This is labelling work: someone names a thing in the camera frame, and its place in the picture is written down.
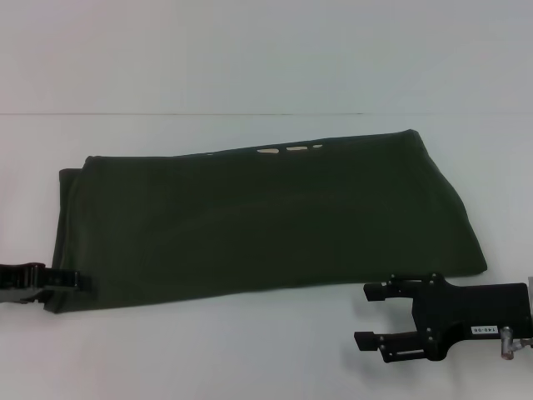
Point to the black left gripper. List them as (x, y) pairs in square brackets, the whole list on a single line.
[(18, 283)]

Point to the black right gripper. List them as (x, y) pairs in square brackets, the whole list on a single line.
[(470, 316)]

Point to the dark green t-shirt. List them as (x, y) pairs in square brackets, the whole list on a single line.
[(258, 225)]

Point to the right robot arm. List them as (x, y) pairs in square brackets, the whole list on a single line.
[(531, 291)]

